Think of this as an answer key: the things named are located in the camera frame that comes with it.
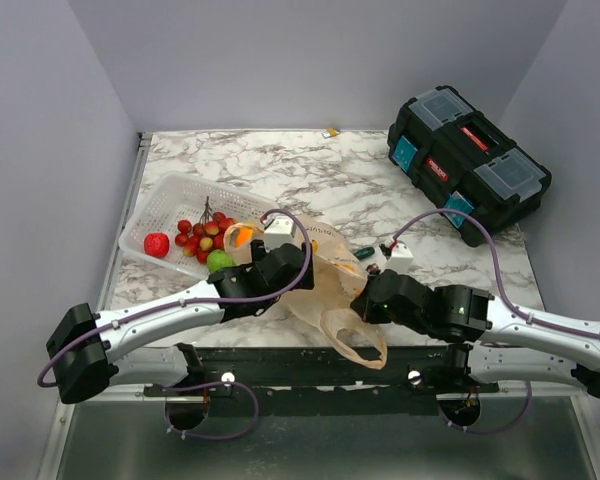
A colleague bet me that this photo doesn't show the orange fake mango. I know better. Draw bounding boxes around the orange fake mango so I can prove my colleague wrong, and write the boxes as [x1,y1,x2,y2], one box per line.
[231,226,254,248]

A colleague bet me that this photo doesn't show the green fake guava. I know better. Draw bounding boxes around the green fake guava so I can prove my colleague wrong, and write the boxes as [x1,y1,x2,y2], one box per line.
[207,249,236,274]

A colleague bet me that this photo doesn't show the peach banana-print plastic bag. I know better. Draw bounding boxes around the peach banana-print plastic bag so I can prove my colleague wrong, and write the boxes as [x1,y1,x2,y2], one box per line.
[222,214,389,371]

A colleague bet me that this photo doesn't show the red fake fruit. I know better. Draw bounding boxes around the red fake fruit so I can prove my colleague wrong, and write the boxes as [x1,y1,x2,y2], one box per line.
[143,232,170,259]

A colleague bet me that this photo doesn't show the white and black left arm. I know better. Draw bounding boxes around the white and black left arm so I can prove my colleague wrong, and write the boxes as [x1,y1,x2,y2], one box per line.
[38,242,314,405]

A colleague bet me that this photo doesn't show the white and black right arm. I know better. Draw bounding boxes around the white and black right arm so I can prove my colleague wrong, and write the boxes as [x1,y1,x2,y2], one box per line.
[351,270,600,399]

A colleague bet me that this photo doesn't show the red fake cherry bunch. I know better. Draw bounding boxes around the red fake cherry bunch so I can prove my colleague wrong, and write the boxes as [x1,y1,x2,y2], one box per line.
[174,196,237,268]

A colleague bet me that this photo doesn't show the white perforated plastic basket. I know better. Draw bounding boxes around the white perforated plastic basket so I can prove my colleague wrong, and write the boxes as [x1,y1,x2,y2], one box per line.
[118,172,278,280]

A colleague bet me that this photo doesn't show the yellow hex key set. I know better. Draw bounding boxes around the yellow hex key set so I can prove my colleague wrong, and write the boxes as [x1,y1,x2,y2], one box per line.
[322,128,340,138]

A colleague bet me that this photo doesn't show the black toolbox with blue latches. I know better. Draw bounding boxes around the black toolbox with blue latches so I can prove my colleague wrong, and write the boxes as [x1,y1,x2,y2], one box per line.
[387,85,552,247]

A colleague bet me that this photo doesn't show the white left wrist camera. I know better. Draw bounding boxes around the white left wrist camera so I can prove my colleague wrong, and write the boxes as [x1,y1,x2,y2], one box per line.
[263,215,296,250]

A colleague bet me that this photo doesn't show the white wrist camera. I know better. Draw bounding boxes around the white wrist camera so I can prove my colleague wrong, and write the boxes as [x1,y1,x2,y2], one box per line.
[263,215,296,250]
[380,240,414,274]

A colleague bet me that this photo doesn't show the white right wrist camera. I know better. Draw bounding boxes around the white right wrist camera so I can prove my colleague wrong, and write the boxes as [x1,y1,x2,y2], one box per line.
[380,240,414,274]

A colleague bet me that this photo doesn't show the green-handled screwdriver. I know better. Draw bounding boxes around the green-handled screwdriver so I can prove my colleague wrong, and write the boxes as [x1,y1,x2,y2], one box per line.
[353,246,375,261]

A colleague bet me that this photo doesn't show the black mounting rail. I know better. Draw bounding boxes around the black mounting rail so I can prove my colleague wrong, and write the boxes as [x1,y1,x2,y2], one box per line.
[145,345,499,417]

